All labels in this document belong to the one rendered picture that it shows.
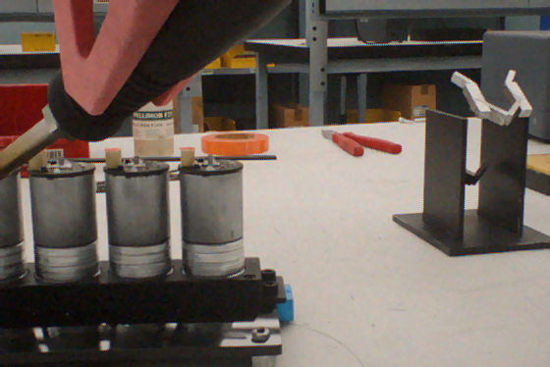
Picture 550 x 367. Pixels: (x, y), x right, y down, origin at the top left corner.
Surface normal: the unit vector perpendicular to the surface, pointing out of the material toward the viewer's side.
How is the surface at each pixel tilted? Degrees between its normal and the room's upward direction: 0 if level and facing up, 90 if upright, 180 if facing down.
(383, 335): 0
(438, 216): 90
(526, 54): 90
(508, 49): 90
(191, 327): 0
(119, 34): 103
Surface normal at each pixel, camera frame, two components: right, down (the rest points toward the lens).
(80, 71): -0.72, 0.30
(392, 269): -0.01, -0.98
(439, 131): -0.97, 0.06
